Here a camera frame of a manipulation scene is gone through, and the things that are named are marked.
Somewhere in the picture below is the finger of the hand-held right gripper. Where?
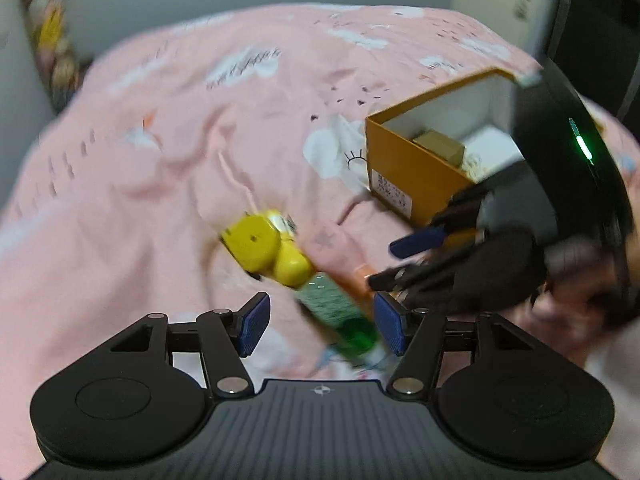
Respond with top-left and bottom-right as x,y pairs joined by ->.
389,185 -> 493,260
368,245 -> 471,293

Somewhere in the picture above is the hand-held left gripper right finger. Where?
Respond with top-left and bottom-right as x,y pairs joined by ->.
373,290 -> 539,397

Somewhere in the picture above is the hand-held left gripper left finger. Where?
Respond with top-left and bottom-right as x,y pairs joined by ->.
107,291 -> 273,400

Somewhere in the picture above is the green bottle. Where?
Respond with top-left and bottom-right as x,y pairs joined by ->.
295,272 -> 388,368

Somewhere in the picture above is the yellow bottle with white label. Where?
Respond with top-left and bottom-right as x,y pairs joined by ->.
272,242 -> 315,288

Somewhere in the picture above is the orange cardboard box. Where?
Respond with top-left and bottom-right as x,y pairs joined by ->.
364,67 -> 543,228

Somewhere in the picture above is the yellow tape measure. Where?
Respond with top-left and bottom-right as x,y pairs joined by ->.
221,209 -> 296,276

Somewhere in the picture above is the small gold box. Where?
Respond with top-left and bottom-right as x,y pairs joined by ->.
412,130 -> 466,167

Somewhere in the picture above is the person's right hand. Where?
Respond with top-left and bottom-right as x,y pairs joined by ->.
537,260 -> 629,319

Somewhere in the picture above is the dark furniture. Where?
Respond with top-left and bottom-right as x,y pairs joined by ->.
547,0 -> 640,133

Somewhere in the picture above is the pink printed blanket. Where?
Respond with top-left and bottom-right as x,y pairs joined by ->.
0,2 -> 640,480

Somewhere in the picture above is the clear tube of plush toys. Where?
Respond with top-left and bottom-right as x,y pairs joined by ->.
17,0 -> 88,113

